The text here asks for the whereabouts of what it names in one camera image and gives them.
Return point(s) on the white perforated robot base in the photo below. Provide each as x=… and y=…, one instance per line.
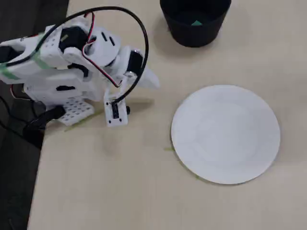
x=76, y=112

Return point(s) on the black round bin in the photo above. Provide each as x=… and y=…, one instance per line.
x=196, y=36

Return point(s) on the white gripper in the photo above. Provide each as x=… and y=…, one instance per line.
x=134, y=63

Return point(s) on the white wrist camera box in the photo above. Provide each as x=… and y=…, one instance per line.
x=116, y=112

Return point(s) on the green tape strip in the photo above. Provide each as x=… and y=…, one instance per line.
x=168, y=149

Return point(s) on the green cube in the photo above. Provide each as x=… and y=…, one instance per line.
x=196, y=23

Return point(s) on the black table clamp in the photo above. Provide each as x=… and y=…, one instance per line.
x=40, y=122

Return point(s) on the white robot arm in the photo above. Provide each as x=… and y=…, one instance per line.
x=48, y=62

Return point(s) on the white paper plate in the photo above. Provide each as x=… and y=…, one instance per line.
x=225, y=134

